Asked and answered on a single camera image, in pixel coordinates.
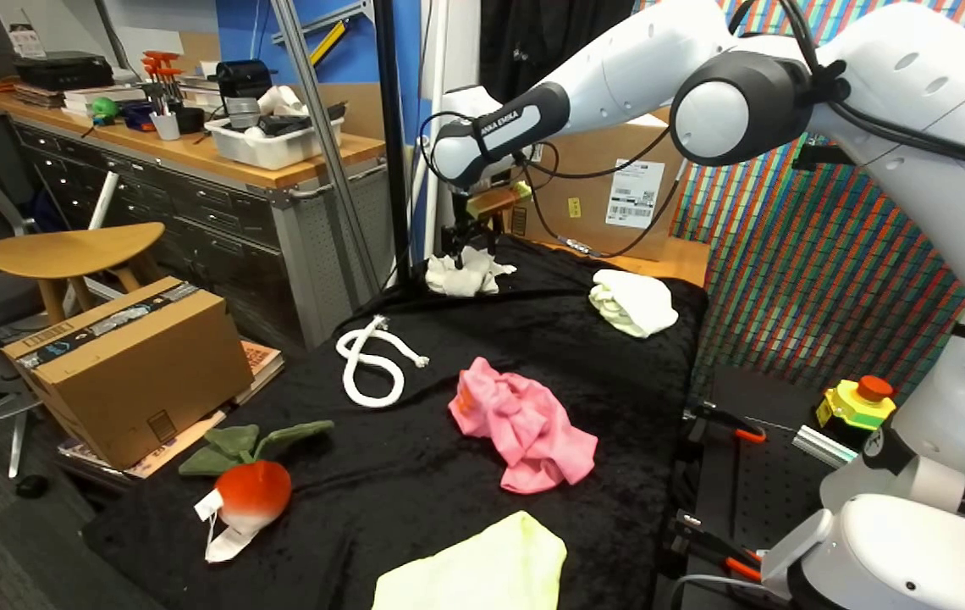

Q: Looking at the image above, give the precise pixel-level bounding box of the wooden-top workbench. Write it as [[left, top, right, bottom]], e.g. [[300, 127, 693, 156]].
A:
[[0, 79, 396, 349]]

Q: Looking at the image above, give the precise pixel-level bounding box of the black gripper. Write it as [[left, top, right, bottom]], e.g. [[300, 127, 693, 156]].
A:
[[449, 179, 511, 272]]

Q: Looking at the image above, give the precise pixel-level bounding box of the black flat case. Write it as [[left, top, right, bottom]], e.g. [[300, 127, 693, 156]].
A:
[[14, 50, 118, 94]]

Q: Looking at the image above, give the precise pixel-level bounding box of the white plastic bin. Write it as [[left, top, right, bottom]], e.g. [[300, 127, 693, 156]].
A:
[[203, 108, 344, 174]]

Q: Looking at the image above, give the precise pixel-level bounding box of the silver metal pole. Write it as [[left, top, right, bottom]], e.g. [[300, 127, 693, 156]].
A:
[[269, 0, 385, 313]]

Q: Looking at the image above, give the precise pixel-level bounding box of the white rope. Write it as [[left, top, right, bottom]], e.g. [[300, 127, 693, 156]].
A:
[[332, 314, 434, 415]]

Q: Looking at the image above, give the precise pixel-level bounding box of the orange-handled black clamp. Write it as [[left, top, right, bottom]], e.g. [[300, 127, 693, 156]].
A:
[[666, 507, 768, 587], [681, 397, 777, 452]]

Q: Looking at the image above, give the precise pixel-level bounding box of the yellow cloth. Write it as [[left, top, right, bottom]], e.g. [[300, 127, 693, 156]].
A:
[[373, 507, 572, 610]]

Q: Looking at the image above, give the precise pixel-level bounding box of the black vertical pole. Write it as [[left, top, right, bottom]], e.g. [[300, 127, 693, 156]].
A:
[[369, 0, 418, 298]]

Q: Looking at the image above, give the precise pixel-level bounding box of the wooden stool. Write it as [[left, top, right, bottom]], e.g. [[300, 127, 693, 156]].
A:
[[0, 221, 171, 328]]

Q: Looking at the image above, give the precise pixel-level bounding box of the yellow red emergency stop button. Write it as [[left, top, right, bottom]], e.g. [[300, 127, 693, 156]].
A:
[[812, 373, 900, 436]]

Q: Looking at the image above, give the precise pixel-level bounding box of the silver metal cylinder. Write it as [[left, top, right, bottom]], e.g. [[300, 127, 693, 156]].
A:
[[788, 421, 868, 474]]

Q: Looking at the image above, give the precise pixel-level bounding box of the colourful striped backdrop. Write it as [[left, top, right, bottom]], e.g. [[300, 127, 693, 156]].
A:
[[669, 0, 965, 401]]

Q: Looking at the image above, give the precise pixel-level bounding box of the cardboard box with black tape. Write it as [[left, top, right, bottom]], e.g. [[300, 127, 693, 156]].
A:
[[0, 273, 259, 474]]

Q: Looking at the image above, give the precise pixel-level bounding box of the black velvet tablecloth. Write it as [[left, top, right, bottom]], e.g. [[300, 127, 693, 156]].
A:
[[80, 238, 711, 610]]

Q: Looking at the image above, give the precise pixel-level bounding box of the orange wooden board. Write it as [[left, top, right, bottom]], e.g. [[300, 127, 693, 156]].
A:
[[465, 184, 718, 293]]

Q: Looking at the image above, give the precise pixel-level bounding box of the plush radish toy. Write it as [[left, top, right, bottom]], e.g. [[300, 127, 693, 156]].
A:
[[176, 418, 339, 567]]

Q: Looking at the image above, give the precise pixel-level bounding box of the pink cloth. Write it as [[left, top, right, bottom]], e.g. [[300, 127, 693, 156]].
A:
[[444, 355, 603, 498]]

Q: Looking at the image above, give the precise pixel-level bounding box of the cream folded cloth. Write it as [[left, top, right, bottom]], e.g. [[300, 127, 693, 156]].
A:
[[586, 268, 685, 341]]

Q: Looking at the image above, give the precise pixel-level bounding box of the small green object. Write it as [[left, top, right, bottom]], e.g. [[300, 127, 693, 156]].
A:
[[85, 94, 124, 127]]

